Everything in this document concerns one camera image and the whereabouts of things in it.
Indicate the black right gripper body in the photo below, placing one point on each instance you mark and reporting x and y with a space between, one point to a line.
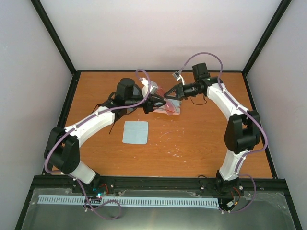
181 92

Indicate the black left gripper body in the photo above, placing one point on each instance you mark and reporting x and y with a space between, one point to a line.
147 108

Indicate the pink translucent sunglasses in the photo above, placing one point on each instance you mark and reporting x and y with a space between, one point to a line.
168 108

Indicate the pink glasses case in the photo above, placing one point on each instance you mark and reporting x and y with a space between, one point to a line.
177 104

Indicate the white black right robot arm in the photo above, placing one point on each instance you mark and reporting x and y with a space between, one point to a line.
242 133

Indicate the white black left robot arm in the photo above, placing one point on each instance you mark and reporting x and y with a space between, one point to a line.
63 145

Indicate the light blue cleaning cloth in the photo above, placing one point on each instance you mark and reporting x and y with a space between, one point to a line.
135 132

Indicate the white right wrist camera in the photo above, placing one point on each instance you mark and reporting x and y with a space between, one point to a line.
177 75

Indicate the black aluminium frame rail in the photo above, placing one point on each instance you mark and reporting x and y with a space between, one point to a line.
200 186

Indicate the light blue slotted cable duct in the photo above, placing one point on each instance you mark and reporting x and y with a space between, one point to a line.
130 201

